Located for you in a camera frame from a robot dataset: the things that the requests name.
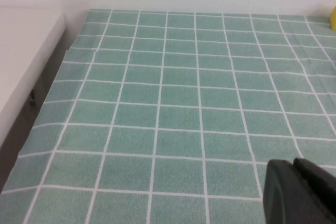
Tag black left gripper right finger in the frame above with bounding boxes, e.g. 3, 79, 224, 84
293, 157, 336, 224

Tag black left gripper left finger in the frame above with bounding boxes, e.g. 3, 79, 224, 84
263, 158, 330, 224

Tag green checkered tablecloth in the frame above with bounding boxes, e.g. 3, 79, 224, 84
0, 8, 336, 224

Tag yellow cube block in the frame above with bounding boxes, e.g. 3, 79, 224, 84
329, 7, 336, 31

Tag white side table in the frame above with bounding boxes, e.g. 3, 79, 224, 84
0, 7, 66, 153

